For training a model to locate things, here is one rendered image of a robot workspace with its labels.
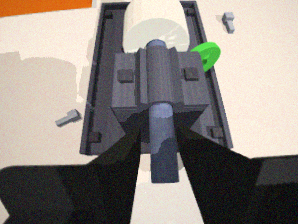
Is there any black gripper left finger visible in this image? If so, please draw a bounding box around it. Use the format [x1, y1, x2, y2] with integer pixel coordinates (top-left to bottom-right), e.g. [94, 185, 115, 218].
[0, 127, 141, 224]

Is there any blue-grey metal shaft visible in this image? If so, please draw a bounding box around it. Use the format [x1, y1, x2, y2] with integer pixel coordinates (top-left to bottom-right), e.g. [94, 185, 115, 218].
[146, 39, 180, 184]

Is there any orange open tray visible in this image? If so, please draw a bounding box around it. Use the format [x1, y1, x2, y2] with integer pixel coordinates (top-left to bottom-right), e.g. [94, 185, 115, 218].
[0, 0, 92, 17]

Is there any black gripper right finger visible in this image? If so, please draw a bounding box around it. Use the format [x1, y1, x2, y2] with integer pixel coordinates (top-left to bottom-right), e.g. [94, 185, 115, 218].
[177, 125, 298, 224]

